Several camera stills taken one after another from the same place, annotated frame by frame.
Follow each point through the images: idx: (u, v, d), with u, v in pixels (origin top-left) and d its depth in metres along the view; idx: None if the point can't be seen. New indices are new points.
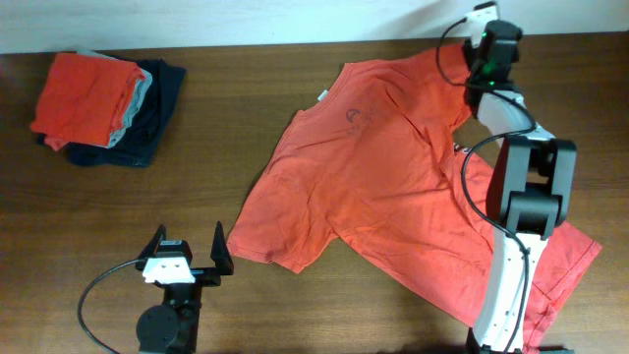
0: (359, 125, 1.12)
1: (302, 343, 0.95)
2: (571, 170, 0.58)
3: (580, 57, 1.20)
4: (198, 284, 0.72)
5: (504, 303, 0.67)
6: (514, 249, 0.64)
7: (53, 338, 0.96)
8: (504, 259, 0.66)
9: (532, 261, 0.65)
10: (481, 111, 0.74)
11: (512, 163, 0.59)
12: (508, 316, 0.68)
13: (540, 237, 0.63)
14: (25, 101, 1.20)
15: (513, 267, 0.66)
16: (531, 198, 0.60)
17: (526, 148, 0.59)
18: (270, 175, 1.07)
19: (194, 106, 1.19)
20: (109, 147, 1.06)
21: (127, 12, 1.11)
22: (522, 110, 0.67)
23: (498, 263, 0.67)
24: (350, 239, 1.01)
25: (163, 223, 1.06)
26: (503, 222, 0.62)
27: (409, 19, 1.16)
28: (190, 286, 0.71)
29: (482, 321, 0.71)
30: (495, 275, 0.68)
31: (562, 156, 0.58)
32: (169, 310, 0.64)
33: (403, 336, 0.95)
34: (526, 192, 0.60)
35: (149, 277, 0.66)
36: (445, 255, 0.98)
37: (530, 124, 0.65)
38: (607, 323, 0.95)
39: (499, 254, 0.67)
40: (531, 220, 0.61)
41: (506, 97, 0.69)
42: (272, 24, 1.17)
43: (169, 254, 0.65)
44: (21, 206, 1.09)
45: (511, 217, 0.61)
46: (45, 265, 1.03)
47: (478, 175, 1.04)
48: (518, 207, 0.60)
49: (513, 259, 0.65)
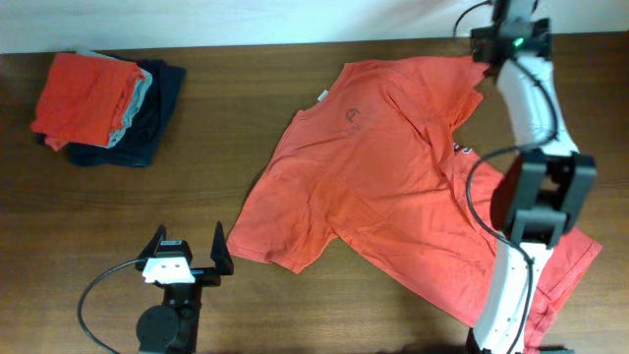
0: (359, 125, 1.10)
1: (302, 342, 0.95)
2: (587, 190, 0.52)
3: (581, 56, 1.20)
4: (198, 284, 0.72)
5: (507, 311, 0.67)
6: (518, 258, 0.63)
7: (53, 338, 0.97)
8: (508, 266, 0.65)
9: (536, 268, 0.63)
10: (501, 82, 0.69)
11: (522, 186, 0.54)
12: (511, 322, 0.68)
13: (545, 246, 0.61)
14: (25, 101, 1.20)
15: (517, 277, 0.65)
16: (538, 213, 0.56)
17: (538, 171, 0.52)
18: (270, 175, 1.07)
19: (194, 106, 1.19)
20: (110, 147, 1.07)
21: (127, 12, 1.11)
22: (547, 101, 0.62)
23: (502, 269, 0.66)
24: (350, 239, 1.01)
25: (163, 223, 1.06)
26: (508, 233, 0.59)
27: (410, 19, 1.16)
28: (190, 286, 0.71)
29: (484, 324, 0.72)
30: (498, 282, 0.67)
31: (579, 178, 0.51)
32: (170, 309, 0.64)
33: (403, 336, 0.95)
34: (533, 207, 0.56)
35: (149, 277, 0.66)
36: (445, 255, 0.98)
37: (551, 128, 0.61)
38: (607, 323, 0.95)
39: (503, 261, 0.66)
40: (537, 230, 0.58)
41: (531, 79, 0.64)
42: (272, 24, 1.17)
43: (169, 254, 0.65)
44: (21, 207, 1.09)
45: (515, 231, 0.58)
46: (45, 265, 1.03)
47: (478, 174, 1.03)
48: (523, 222, 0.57)
49: (518, 267, 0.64)
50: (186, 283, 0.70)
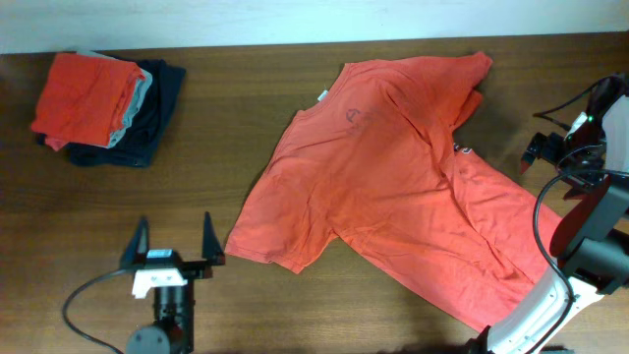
0: (359, 126, 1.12)
1: (302, 342, 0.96)
2: (606, 222, 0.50)
3: (582, 57, 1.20)
4: (189, 294, 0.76)
5: (527, 329, 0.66)
6: (559, 290, 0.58)
7: (54, 338, 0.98)
8: (546, 292, 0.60)
9: (577, 306, 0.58)
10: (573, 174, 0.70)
11: (597, 216, 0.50)
12: (527, 340, 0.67)
13: (596, 289, 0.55)
14: (25, 101, 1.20)
15: (551, 306, 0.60)
16: (598, 253, 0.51)
17: (618, 206, 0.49)
18: (270, 175, 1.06)
19: (194, 105, 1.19)
20: (110, 147, 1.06)
21: (127, 12, 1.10)
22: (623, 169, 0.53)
23: (541, 291, 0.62)
24: (350, 239, 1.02)
25: (145, 218, 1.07)
26: (561, 262, 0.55)
27: (410, 19, 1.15)
28: (182, 294, 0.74)
29: (501, 329, 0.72)
30: (532, 300, 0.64)
31: (612, 208, 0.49)
32: (159, 328, 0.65)
33: (403, 336, 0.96)
34: (598, 249, 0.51)
35: (140, 278, 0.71)
36: (445, 255, 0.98)
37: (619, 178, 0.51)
38: (606, 323, 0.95)
39: (544, 284, 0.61)
40: (592, 271, 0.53)
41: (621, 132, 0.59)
42: (272, 24, 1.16)
43: (161, 267, 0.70)
44: (22, 207, 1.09)
45: (570, 263, 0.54)
46: (46, 265, 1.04)
47: (478, 174, 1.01)
48: (580, 257, 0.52)
49: (556, 297, 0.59)
50: (178, 287, 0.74)
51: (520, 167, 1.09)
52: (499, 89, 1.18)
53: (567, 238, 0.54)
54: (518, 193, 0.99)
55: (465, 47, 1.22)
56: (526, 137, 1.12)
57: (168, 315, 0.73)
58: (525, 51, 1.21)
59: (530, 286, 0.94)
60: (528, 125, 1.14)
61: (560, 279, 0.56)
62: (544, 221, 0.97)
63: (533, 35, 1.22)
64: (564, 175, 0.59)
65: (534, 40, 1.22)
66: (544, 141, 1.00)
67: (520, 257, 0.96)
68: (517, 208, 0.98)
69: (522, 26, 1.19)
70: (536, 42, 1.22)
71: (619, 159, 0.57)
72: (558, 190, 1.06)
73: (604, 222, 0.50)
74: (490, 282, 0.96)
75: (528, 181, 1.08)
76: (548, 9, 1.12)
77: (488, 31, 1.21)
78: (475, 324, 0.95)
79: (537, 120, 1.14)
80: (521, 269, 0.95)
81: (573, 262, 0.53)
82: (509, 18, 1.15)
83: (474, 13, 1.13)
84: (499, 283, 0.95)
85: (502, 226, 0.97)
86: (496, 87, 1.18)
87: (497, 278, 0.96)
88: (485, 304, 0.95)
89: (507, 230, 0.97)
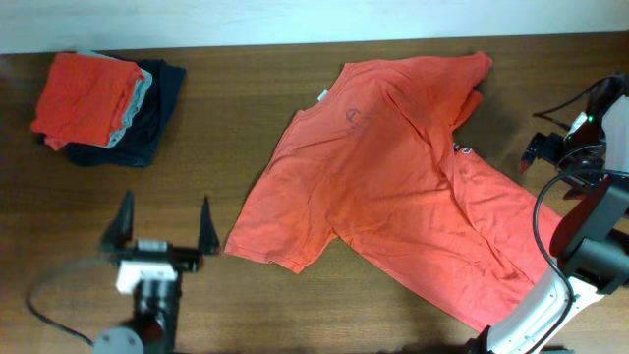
0: (358, 126, 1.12)
1: (302, 343, 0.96)
2: (606, 222, 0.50)
3: (581, 56, 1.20)
4: (178, 285, 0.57)
5: (527, 329, 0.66)
6: (559, 290, 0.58)
7: (53, 338, 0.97)
8: (546, 292, 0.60)
9: (577, 306, 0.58)
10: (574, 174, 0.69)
11: (598, 216, 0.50)
12: (527, 340, 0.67)
13: (596, 289, 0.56)
14: (25, 101, 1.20)
15: (551, 306, 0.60)
16: (598, 252, 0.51)
17: (617, 206, 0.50)
18: (270, 175, 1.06)
19: (194, 106, 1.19)
20: (110, 147, 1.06)
21: (127, 12, 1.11)
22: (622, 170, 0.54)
23: (541, 291, 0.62)
24: (350, 239, 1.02)
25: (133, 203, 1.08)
26: (561, 262, 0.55)
27: (410, 19, 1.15)
28: (167, 287, 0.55)
29: (501, 329, 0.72)
30: (532, 300, 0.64)
31: (612, 207, 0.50)
32: (132, 330, 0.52)
33: (403, 336, 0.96)
34: (598, 249, 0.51)
35: (123, 270, 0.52)
36: (445, 255, 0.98)
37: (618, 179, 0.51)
38: (606, 323, 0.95)
39: (544, 284, 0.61)
40: (593, 271, 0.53)
41: (620, 133, 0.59)
42: (272, 24, 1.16)
43: (154, 262, 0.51)
44: (21, 206, 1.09)
45: (570, 263, 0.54)
46: (45, 265, 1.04)
47: (478, 174, 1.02)
48: (581, 257, 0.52)
49: (556, 297, 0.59)
50: (164, 281, 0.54)
51: (520, 167, 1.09)
52: (499, 88, 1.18)
53: (568, 238, 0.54)
54: (518, 193, 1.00)
55: (465, 46, 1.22)
56: (526, 137, 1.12)
57: (148, 309, 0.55)
58: (525, 51, 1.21)
59: (530, 286, 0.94)
60: (528, 125, 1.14)
61: (560, 279, 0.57)
62: (543, 221, 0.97)
63: (533, 35, 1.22)
64: (564, 174, 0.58)
65: (534, 40, 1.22)
66: (544, 140, 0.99)
67: (520, 257, 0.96)
68: (516, 208, 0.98)
69: (522, 26, 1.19)
70: (535, 42, 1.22)
71: (618, 158, 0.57)
72: (558, 190, 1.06)
73: (604, 221, 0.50)
74: (490, 282, 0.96)
75: (528, 181, 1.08)
76: (548, 9, 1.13)
77: (488, 31, 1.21)
78: (476, 324, 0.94)
79: (538, 120, 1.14)
80: (521, 269, 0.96)
81: (573, 262, 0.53)
82: (509, 17, 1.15)
83: (474, 12, 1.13)
84: (499, 283, 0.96)
85: (502, 226, 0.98)
86: (496, 87, 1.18)
87: (498, 278, 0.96)
88: (485, 304, 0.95)
89: (507, 230, 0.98)
